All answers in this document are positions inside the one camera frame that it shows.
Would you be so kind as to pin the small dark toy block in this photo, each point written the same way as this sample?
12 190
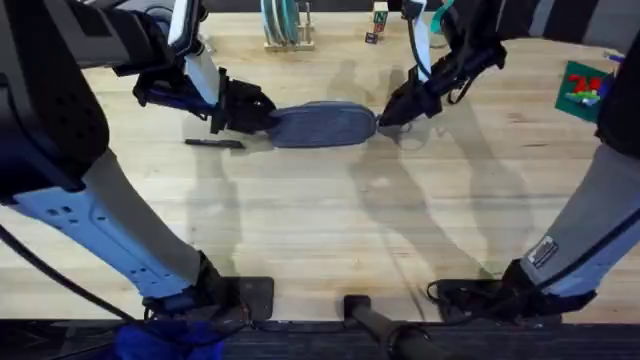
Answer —
371 38

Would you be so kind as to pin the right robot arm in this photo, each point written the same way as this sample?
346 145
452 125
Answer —
590 215

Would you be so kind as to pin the blue-grey soft zip bag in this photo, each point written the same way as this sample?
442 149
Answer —
325 125

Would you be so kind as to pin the blue fabric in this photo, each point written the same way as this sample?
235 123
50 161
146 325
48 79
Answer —
165 342

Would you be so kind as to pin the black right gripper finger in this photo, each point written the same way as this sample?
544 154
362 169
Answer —
395 109
399 120

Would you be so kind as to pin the wrist upright plate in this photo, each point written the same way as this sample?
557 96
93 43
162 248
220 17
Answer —
422 45
200 70

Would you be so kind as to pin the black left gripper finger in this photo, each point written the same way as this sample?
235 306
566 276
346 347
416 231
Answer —
264 125
266 106

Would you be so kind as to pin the green board with toy blocks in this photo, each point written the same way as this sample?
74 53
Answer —
580 92

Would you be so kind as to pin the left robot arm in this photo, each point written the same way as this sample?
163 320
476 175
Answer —
50 125

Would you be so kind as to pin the black pen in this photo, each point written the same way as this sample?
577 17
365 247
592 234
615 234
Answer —
215 143

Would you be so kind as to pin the stacked toy letter blocks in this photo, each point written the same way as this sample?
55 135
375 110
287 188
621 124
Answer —
380 17

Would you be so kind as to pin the black camera pole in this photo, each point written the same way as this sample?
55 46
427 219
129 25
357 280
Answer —
380 325

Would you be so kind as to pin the right wrist upright plate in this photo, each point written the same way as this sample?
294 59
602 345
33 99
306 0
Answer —
422 45

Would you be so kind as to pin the teal plate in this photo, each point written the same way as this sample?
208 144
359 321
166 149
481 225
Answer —
289 20

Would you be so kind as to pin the black rail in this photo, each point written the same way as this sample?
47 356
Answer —
525 342

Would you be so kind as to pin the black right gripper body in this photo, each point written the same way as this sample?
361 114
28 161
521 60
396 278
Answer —
425 97

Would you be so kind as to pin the wooden peg rack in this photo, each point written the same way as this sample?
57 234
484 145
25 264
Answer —
290 46

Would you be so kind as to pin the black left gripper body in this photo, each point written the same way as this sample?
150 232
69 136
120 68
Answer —
242 107

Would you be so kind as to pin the white plate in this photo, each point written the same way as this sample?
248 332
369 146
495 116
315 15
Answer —
269 20

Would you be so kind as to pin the left wrist upright plate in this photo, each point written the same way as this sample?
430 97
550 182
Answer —
200 70

